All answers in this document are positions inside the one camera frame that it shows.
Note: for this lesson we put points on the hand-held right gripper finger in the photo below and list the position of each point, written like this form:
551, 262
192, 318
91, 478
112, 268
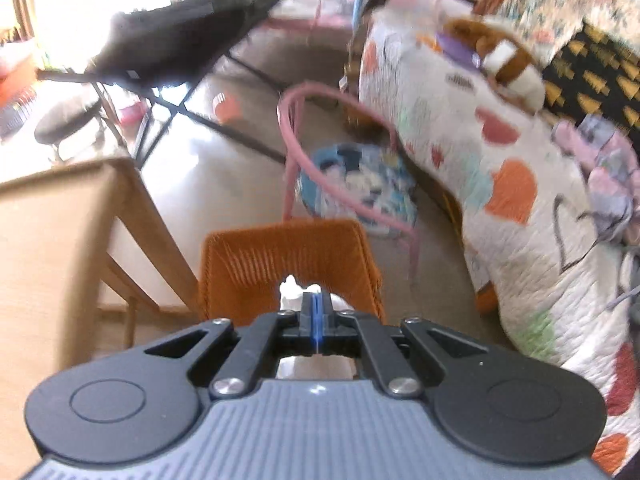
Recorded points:
320, 321
311, 321

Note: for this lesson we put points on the white pants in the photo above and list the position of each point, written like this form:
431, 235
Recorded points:
290, 294

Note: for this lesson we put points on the orange wicker basket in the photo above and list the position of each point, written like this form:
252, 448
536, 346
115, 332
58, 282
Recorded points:
240, 260

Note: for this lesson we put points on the cartoon printed cushion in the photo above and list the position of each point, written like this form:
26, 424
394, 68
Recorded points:
350, 175

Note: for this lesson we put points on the pink metal chair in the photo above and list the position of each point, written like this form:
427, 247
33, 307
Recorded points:
290, 130

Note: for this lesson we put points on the white patchwork quilt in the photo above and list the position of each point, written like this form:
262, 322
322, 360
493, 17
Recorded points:
510, 240

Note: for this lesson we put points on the small orange floor object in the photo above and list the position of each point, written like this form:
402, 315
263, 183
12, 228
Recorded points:
226, 106

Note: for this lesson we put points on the wooden table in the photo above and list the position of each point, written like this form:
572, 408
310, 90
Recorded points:
45, 240

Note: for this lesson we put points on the black fluffy folding chair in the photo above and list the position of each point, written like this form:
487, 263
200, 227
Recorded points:
165, 40

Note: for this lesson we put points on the brown and white stuffed toy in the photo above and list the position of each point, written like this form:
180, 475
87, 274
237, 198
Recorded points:
515, 67

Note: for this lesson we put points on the lilac clothing pile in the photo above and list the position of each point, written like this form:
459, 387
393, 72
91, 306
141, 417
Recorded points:
605, 170

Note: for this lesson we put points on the blue mesh basket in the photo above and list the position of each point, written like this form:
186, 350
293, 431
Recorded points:
15, 117

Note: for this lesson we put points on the black cloth with gold trees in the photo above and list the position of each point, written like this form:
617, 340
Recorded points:
595, 70

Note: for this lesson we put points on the pink frame furniture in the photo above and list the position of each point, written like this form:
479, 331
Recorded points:
305, 21

